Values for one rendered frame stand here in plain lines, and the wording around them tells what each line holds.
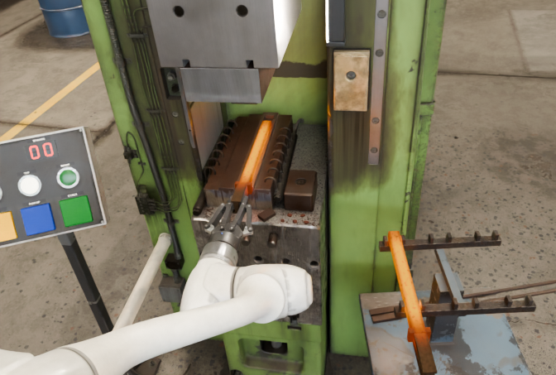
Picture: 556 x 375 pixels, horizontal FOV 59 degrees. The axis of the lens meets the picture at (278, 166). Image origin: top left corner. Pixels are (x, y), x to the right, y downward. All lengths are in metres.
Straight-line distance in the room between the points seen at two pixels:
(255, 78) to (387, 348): 0.80
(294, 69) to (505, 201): 1.71
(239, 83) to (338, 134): 0.36
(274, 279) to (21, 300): 1.94
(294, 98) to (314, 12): 0.32
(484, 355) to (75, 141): 1.23
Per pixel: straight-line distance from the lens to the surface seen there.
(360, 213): 1.61
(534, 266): 2.72
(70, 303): 2.67
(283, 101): 1.79
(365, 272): 1.80
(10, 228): 1.51
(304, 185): 1.42
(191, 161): 1.60
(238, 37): 1.18
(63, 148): 1.46
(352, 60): 1.30
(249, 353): 2.04
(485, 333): 1.53
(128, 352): 0.83
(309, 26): 1.66
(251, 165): 1.47
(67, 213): 1.47
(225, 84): 1.24
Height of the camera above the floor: 1.87
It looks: 36 degrees down
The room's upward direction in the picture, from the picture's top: 5 degrees counter-clockwise
